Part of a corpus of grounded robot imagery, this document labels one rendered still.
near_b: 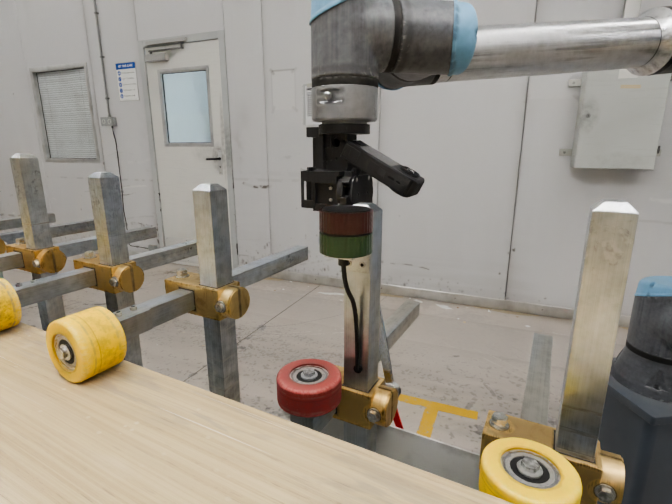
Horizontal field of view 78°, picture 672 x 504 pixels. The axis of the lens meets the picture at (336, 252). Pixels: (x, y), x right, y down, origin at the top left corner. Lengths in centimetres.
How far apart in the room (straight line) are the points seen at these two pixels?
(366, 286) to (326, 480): 22
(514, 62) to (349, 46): 35
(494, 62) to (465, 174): 237
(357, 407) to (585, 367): 27
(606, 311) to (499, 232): 274
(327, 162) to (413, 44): 18
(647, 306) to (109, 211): 118
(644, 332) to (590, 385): 76
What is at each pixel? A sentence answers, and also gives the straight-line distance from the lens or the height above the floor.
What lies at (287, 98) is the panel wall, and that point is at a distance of 360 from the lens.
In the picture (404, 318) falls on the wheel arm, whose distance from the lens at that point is 80.
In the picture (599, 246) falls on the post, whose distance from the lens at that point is 44.
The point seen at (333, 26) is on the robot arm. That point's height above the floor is 132.
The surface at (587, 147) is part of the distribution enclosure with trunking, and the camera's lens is 291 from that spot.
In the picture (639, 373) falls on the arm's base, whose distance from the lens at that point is 127.
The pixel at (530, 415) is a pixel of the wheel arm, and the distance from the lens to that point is 59.
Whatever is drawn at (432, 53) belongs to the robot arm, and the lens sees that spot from 60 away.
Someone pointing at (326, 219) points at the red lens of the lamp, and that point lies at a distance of 44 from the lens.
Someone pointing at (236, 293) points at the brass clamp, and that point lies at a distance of 64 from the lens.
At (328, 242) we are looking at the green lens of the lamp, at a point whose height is 108.
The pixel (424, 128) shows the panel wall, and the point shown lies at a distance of 319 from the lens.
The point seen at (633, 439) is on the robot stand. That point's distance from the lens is 128.
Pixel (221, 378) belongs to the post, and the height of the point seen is 82.
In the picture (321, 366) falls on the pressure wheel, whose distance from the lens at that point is 55.
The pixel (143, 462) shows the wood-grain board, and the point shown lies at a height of 90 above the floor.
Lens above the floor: 118
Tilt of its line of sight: 14 degrees down
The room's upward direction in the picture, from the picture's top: straight up
